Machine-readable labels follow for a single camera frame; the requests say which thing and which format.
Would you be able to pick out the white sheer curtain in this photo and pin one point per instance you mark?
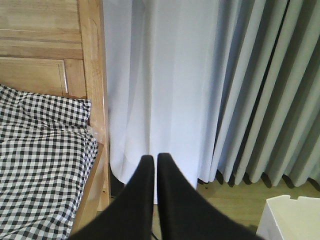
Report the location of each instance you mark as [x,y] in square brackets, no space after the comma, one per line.
[159,56]

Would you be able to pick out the wooden bed frame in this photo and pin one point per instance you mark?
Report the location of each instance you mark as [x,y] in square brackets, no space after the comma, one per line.
[57,47]

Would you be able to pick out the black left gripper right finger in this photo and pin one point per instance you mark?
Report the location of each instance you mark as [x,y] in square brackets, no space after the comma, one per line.
[185,215]

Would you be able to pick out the black white checkered bedsheet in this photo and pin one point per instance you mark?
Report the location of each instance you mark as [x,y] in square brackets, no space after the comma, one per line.
[46,155]

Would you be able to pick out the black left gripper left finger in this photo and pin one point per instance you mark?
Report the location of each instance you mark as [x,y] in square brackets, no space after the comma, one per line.
[130,215]

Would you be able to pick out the white plastic trash bin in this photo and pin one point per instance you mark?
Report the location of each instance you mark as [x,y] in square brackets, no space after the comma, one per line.
[284,218]

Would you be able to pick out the light grey pleated curtain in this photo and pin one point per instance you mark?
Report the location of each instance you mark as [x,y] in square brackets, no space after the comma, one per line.
[264,95]

